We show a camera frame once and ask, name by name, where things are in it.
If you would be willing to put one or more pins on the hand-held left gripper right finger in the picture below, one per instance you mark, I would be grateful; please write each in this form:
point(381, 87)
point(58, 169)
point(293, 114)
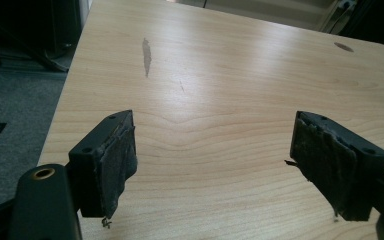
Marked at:
point(333, 166)

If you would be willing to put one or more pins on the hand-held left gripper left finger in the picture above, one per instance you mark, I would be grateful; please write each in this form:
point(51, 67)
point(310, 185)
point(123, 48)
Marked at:
point(93, 166)

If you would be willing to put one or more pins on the black stand leg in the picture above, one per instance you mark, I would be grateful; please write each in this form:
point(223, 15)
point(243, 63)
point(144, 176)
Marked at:
point(51, 63)

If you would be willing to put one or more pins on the metal stand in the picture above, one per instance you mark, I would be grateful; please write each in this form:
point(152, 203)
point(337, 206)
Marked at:
point(338, 15)

